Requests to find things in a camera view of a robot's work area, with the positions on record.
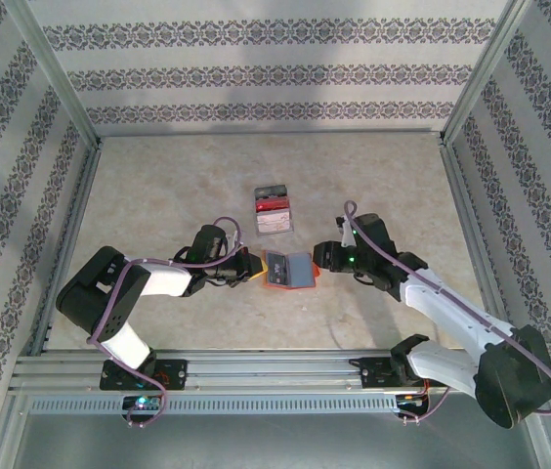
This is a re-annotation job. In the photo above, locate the orange card holder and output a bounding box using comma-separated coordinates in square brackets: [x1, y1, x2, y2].
[261, 248, 323, 290]

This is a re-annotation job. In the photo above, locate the dark card in orange holder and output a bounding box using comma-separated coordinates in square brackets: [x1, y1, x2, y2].
[265, 250, 293, 285]

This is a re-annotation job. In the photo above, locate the clear plastic card box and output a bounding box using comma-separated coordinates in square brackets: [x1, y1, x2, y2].
[253, 184, 297, 239]

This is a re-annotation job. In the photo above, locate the white printed card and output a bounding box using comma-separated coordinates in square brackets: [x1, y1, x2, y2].
[255, 212, 294, 236]

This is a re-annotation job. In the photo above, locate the red card in clear box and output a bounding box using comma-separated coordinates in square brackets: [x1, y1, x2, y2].
[254, 194, 290, 216]

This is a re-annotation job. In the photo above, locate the right controller board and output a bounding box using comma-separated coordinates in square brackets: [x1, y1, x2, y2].
[395, 393, 432, 416]

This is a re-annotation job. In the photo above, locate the controller board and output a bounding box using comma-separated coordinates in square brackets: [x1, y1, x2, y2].
[122, 394, 165, 414]
[395, 393, 432, 416]

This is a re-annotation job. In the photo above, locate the left controller board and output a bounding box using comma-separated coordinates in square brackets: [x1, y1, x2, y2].
[122, 394, 165, 414]

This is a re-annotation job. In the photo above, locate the grey metal sheet panel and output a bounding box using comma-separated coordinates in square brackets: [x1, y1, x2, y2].
[0, 390, 551, 469]

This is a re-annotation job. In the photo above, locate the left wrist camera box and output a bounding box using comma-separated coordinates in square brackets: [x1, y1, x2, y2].
[191, 224, 245, 260]

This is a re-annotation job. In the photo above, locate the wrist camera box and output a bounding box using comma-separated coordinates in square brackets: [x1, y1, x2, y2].
[191, 224, 245, 260]
[336, 212, 397, 255]

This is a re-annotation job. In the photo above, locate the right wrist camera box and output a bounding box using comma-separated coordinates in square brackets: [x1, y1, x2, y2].
[336, 212, 397, 255]

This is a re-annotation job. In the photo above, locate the aluminium mounting rail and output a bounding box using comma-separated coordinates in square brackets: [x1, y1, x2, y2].
[9, 349, 541, 393]

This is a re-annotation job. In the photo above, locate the aluminium side rail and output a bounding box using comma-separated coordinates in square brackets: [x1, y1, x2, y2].
[30, 145, 104, 356]
[439, 139, 521, 352]

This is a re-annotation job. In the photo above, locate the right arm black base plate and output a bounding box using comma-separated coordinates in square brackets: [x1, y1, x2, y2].
[360, 356, 450, 391]

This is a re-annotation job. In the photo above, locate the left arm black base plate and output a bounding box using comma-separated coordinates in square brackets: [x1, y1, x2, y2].
[99, 359, 190, 392]

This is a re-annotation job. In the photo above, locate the aluminium back rail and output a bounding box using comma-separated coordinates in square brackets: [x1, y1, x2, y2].
[98, 127, 446, 142]

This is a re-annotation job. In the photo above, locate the slotted grey cable duct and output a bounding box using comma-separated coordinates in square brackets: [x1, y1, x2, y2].
[28, 393, 400, 416]

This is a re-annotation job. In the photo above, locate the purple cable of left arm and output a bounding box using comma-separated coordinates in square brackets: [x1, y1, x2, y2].
[87, 216, 245, 429]

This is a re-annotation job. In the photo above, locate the aluminium frame post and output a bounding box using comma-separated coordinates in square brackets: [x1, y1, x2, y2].
[441, 0, 534, 147]
[4, 0, 104, 149]

